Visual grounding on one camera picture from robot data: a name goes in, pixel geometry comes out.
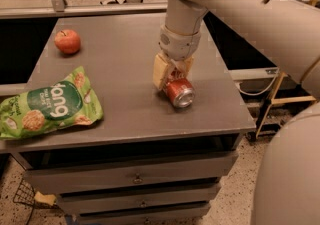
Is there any white cable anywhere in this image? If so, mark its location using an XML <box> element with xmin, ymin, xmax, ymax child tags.
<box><xmin>238</xmin><ymin>72</ymin><xmax>280</xmax><ymax>97</ymax></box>

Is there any green chip bag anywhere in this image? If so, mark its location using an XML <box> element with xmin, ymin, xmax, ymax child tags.
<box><xmin>0</xmin><ymin>66</ymin><xmax>103</xmax><ymax>139</ymax></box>

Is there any grey drawer cabinet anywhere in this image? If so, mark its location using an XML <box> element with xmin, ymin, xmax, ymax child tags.
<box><xmin>0</xmin><ymin>11</ymin><xmax>257</xmax><ymax>225</ymax></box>

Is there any grey drawer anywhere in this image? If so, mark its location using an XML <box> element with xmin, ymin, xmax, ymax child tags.
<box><xmin>24</xmin><ymin>151</ymin><xmax>238</xmax><ymax>194</ymax></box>
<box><xmin>77</xmin><ymin>202</ymin><xmax>210</xmax><ymax>225</ymax></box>
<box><xmin>58</xmin><ymin>183</ymin><xmax>221</xmax><ymax>214</ymax></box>

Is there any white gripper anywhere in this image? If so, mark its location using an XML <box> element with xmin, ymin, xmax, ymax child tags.
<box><xmin>153</xmin><ymin>25</ymin><xmax>201</xmax><ymax>90</ymax></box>

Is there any yellow black cart frame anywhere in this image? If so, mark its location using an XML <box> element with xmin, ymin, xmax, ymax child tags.
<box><xmin>247</xmin><ymin>0</ymin><xmax>317</xmax><ymax>142</ymax></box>

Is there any top grey drawer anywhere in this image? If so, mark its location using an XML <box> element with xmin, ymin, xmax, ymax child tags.
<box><xmin>24</xmin><ymin>151</ymin><xmax>238</xmax><ymax>194</ymax></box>

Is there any black wire basket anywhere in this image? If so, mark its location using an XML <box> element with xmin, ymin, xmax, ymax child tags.
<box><xmin>13</xmin><ymin>179</ymin><xmax>51</xmax><ymax>225</ymax></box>

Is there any bottom grey drawer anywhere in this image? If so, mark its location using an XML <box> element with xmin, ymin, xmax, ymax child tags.
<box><xmin>77</xmin><ymin>202</ymin><xmax>210</xmax><ymax>225</ymax></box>

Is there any middle grey drawer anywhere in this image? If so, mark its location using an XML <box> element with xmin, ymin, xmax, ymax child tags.
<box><xmin>58</xmin><ymin>183</ymin><xmax>221</xmax><ymax>214</ymax></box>

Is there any yellow sponge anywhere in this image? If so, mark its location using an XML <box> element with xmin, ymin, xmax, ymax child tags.
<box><xmin>34</xmin><ymin>191</ymin><xmax>56</xmax><ymax>206</ymax></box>

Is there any red apple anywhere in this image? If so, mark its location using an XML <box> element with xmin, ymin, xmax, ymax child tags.
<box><xmin>54</xmin><ymin>29</ymin><xmax>81</xmax><ymax>54</ymax></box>

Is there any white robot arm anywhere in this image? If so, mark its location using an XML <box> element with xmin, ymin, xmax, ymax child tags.
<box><xmin>160</xmin><ymin>0</ymin><xmax>320</xmax><ymax>225</ymax></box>

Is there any red coke can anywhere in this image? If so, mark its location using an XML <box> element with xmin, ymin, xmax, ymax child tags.
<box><xmin>163</xmin><ymin>74</ymin><xmax>195</xmax><ymax>108</ymax></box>

